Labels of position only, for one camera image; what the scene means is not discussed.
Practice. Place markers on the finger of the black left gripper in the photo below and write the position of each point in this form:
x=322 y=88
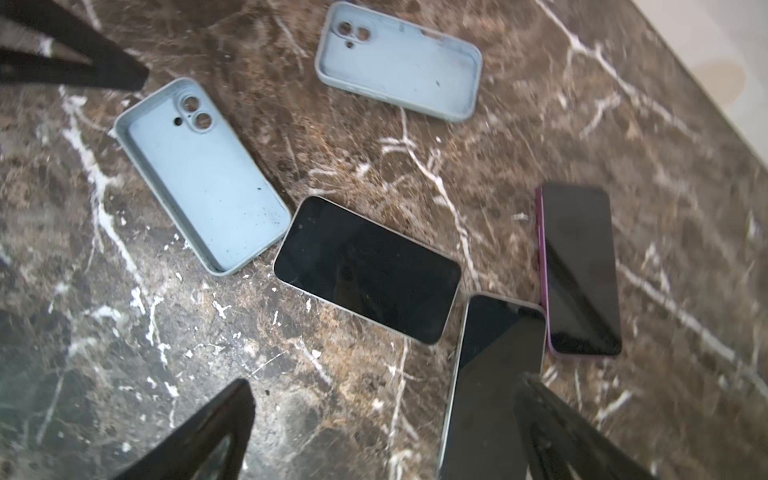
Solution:
x=89 y=59

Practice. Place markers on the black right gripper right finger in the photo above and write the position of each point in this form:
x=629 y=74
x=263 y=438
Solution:
x=559 y=443

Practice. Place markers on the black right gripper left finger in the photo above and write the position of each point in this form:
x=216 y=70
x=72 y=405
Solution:
x=210 y=445

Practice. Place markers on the light blue phone case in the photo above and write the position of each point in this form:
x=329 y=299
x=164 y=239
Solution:
x=388 y=59
x=203 y=176

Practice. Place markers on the black phone silver edge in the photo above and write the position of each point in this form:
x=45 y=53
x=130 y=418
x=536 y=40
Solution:
x=369 y=270

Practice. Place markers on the black phone white edge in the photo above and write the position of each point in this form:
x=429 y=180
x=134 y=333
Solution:
x=501 y=339

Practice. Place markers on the black phone purple edge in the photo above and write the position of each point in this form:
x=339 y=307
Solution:
x=578 y=270

